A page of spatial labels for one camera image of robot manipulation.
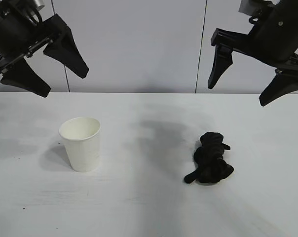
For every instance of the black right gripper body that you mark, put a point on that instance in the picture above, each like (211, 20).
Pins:
(277, 37)

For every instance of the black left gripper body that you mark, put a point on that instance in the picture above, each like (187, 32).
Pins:
(11, 27)

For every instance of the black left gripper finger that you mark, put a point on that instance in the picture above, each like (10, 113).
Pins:
(70, 56)
(25, 80)

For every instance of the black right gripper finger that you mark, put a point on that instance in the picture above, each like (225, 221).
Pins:
(220, 64)
(279, 90)

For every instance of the white paper cup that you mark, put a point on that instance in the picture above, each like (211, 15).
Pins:
(82, 150)

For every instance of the black cloth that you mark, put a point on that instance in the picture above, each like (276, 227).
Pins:
(210, 160)

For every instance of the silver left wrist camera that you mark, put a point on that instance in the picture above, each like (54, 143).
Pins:
(38, 3)

